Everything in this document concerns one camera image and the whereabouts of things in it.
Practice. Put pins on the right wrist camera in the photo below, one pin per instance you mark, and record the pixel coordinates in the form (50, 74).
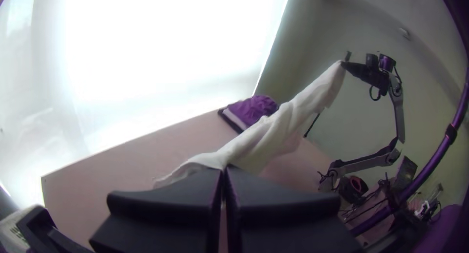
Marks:
(372, 60)

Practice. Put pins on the white laundry basket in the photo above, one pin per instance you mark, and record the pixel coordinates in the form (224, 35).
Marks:
(9, 233)

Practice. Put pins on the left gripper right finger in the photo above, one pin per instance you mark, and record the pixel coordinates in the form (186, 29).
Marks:
(285, 220)

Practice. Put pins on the pile of folded clothes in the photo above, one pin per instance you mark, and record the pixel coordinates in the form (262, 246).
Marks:
(253, 108)

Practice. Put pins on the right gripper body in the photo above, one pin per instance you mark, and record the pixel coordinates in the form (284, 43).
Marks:
(361, 71)

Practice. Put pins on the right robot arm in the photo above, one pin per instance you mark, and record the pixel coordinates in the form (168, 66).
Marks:
(397, 110)

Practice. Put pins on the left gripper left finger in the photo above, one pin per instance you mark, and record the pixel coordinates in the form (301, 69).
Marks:
(165, 216)

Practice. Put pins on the white t-shirt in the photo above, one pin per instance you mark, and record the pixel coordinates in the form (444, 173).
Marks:
(278, 132)

